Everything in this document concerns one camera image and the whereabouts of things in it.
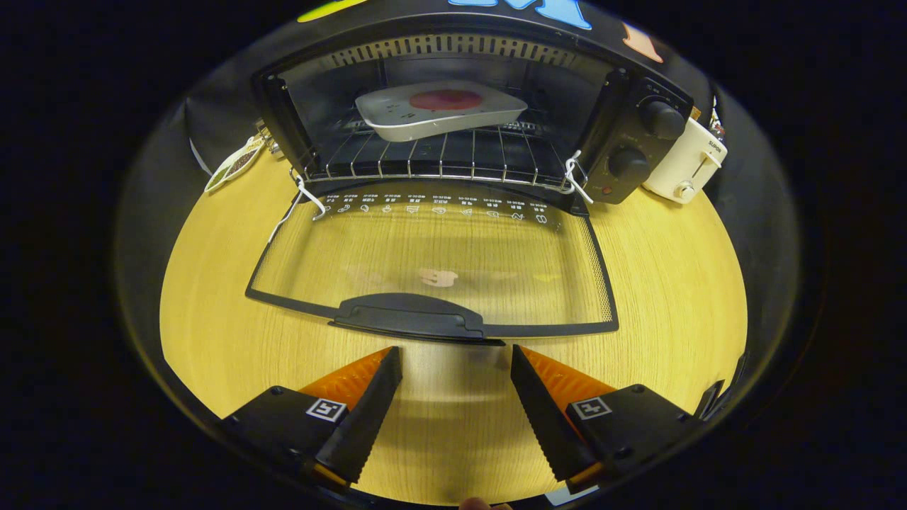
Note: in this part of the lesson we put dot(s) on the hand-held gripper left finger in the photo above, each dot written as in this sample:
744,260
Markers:
368,418

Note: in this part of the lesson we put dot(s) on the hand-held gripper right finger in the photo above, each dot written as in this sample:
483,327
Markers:
545,418

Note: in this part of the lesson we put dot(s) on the black toaster oven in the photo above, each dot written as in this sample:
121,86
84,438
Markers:
631,134

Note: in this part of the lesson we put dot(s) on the white rectangular plate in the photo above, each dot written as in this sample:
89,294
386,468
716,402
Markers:
425,127

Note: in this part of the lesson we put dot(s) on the pink ham slice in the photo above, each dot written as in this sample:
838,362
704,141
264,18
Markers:
446,100

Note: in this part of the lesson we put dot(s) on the metal oven rack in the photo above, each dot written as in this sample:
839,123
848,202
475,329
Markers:
439,159

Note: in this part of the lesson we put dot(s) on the white pop-up toaster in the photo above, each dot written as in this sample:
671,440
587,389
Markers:
684,166

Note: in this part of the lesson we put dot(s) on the black flat device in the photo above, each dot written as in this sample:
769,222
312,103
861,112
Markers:
711,397

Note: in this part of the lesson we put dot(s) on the white divided bean dish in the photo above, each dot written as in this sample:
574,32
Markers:
234,166

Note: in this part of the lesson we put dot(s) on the brown bread slice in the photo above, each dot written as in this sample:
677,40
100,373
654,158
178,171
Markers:
695,113

